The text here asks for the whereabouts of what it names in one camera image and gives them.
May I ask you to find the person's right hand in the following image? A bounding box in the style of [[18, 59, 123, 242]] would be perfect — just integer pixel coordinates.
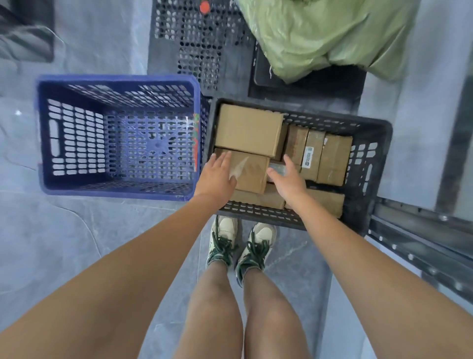
[[267, 155, 310, 210]]

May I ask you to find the person's left hand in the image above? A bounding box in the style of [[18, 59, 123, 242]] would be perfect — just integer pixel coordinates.
[[193, 151, 238, 206]]

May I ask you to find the person's right forearm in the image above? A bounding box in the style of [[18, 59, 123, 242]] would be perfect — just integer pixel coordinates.
[[284, 192, 473, 359]]

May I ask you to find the person's left forearm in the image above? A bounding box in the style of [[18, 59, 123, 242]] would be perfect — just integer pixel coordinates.
[[0, 192, 229, 359]]

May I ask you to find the colourful sticker strip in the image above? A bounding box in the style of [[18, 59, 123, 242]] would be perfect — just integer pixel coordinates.
[[191, 113, 202, 173]]

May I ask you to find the pile of cardboard boxes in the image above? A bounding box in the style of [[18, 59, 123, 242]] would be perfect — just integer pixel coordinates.
[[214, 104, 354, 219]]

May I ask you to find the person's left shoe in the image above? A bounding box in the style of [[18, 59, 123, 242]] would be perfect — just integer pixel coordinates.
[[205, 216, 239, 270]]

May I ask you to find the person's shoe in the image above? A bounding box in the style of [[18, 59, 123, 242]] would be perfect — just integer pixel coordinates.
[[234, 222, 278, 288], [205, 216, 239, 270]]

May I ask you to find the person's right shoe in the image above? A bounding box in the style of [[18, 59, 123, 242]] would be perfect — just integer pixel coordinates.
[[234, 222, 278, 288]]

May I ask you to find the black plastic crate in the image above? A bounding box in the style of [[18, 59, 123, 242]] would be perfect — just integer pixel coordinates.
[[203, 98, 393, 236]]

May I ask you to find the black flat tray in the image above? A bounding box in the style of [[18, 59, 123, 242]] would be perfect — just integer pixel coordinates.
[[248, 44, 367, 112]]

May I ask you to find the blue plastic crate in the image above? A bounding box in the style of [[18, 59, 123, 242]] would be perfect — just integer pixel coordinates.
[[35, 75, 207, 202]]

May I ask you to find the person's left leg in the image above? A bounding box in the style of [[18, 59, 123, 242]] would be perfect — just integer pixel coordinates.
[[173, 258, 245, 359]]

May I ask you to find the person's leg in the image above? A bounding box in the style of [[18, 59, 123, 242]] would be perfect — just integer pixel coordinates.
[[242, 267, 312, 359], [173, 258, 245, 359]]

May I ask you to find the person's right leg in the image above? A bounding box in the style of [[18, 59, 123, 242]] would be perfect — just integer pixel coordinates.
[[242, 267, 312, 359]]

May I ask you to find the black perforated plastic pallet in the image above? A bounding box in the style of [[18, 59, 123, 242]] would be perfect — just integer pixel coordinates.
[[148, 0, 259, 100]]

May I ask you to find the green woven sack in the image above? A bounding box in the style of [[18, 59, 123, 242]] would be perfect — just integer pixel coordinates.
[[236, 0, 420, 84]]

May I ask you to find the grey metal shelf frame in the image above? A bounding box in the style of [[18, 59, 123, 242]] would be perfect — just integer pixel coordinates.
[[366, 198, 473, 294]]

